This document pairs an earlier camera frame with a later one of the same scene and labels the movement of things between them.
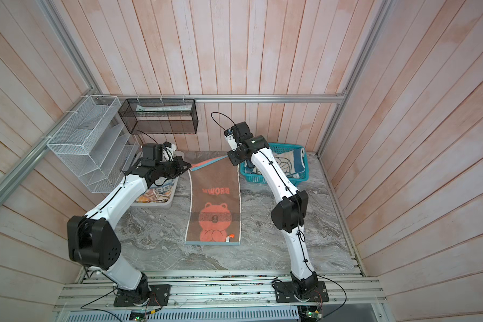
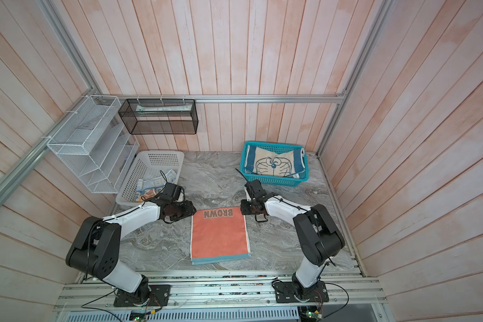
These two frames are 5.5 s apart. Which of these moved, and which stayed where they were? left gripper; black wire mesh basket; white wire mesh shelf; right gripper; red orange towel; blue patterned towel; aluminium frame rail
Moved: right gripper; red orange towel; left gripper
Stayed: white wire mesh shelf; aluminium frame rail; blue patterned towel; black wire mesh basket
